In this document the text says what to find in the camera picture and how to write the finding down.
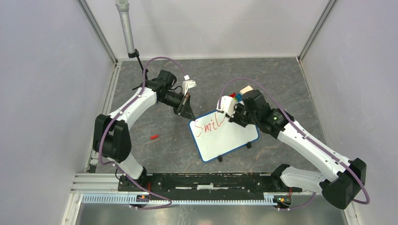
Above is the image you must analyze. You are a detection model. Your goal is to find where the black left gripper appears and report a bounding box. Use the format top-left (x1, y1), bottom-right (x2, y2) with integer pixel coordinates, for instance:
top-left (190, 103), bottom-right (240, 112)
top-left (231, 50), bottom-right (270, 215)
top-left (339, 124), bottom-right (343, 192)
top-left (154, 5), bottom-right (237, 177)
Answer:
top-left (159, 91), bottom-right (195, 121)

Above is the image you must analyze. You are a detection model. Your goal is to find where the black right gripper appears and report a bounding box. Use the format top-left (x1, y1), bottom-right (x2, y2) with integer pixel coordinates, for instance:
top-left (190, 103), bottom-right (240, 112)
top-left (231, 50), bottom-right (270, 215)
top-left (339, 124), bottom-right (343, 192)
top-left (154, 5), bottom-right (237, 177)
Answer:
top-left (225, 101), bottom-right (259, 128)

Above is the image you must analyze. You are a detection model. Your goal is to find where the blue framed whiteboard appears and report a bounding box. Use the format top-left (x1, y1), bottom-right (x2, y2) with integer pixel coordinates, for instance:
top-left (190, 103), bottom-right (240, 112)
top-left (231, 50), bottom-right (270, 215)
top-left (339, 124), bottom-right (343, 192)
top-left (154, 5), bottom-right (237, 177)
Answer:
top-left (188, 111), bottom-right (259, 162)

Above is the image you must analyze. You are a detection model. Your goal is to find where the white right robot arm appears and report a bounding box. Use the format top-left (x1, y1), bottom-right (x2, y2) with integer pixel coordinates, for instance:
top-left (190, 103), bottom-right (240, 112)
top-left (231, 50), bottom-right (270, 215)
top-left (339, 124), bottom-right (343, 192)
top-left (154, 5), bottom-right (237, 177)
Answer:
top-left (218, 90), bottom-right (370, 210)

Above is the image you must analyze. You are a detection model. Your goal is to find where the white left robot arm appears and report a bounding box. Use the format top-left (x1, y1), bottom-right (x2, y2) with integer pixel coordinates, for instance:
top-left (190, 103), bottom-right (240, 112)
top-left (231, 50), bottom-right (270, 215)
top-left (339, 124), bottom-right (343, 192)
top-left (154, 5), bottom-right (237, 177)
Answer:
top-left (92, 70), bottom-right (196, 191)

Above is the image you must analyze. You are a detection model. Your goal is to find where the blue lego brick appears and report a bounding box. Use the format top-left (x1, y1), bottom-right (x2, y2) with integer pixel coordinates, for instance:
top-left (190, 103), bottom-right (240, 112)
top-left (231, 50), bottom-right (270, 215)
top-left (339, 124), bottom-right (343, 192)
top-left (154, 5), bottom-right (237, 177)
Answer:
top-left (234, 94), bottom-right (242, 102)

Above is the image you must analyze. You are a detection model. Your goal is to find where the white lego brick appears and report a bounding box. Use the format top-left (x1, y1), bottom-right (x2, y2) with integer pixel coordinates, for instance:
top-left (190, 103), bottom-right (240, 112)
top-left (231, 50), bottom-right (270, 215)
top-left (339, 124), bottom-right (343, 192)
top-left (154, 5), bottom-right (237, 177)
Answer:
top-left (239, 85), bottom-right (253, 95)

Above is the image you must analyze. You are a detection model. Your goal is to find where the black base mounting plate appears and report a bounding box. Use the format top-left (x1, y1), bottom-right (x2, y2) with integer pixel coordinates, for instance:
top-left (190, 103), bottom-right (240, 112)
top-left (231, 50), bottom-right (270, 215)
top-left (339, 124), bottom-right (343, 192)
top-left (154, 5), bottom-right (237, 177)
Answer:
top-left (118, 172), bottom-right (303, 201)

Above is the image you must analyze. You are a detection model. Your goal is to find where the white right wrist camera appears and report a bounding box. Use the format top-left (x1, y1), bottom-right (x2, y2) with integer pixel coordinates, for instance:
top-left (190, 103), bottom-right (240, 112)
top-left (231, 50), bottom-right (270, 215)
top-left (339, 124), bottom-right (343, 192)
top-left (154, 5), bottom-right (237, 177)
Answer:
top-left (216, 96), bottom-right (238, 118)

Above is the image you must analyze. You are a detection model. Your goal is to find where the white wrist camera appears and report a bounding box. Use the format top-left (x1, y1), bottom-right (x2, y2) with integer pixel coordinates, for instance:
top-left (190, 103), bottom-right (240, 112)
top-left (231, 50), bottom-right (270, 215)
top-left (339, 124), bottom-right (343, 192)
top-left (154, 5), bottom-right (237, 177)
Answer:
top-left (216, 96), bottom-right (238, 118)
top-left (182, 75), bottom-right (197, 95)

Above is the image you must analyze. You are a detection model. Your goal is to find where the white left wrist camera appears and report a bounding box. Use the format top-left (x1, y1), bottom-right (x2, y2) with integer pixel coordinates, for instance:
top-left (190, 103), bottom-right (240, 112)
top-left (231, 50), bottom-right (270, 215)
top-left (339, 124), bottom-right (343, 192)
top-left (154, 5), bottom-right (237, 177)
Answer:
top-left (182, 75), bottom-right (197, 95)

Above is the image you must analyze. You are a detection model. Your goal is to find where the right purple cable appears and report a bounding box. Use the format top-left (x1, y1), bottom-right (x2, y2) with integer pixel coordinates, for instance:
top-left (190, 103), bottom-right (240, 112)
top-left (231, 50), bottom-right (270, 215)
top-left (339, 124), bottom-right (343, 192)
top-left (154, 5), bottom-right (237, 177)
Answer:
top-left (217, 77), bottom-right (371, 212)

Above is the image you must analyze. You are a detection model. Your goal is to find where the purple cable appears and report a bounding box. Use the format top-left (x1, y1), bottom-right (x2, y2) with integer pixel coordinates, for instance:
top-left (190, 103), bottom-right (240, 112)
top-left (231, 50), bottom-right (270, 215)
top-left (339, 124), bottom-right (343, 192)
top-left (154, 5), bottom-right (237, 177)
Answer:
top-left (217, 77), bottom-right (371, 212)
top-left (98, 57), bottom-right (190, 210)

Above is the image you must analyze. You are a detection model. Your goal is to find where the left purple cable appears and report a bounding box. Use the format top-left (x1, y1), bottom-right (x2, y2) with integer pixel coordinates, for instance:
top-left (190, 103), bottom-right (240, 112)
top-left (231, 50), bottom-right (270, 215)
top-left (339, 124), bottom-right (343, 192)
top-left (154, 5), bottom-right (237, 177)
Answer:
top-left (98, 57), bottom-right (190, 210)

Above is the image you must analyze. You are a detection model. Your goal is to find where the slotted aluminium cable duct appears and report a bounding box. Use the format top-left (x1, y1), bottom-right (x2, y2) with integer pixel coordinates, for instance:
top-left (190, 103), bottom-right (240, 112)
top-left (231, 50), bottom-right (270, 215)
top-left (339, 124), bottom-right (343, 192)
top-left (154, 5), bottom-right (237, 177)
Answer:
top-left (81, 193), bottom-right (288, 207)

